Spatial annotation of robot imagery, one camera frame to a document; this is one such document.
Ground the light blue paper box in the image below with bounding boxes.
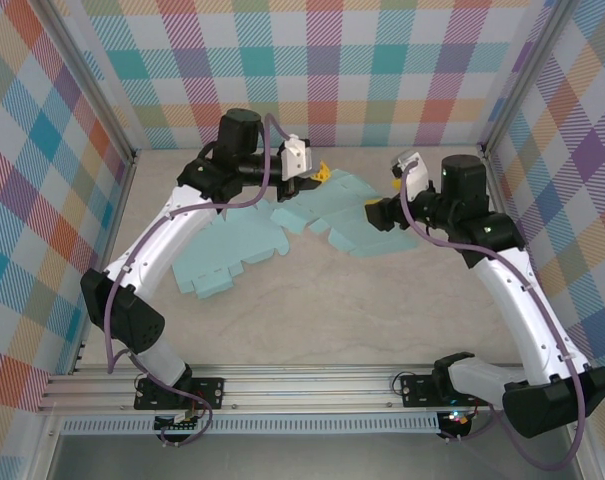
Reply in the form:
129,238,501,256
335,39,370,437
171,199,294,302
270,168,419,260

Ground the grey metal base panel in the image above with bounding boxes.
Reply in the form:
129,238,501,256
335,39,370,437
49,432,583,480

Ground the aluminium corner post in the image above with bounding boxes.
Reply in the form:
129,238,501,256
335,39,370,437
479,0,571,159
44,0,138,164

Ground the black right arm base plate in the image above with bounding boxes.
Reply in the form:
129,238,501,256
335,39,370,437
400,373,491,409

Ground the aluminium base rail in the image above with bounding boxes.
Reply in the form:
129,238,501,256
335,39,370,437
35,363,526,414

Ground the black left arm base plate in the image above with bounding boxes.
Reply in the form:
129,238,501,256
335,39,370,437
133,375,227,412

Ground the slotted white cable duct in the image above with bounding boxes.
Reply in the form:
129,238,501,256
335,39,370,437
60,416,442,436

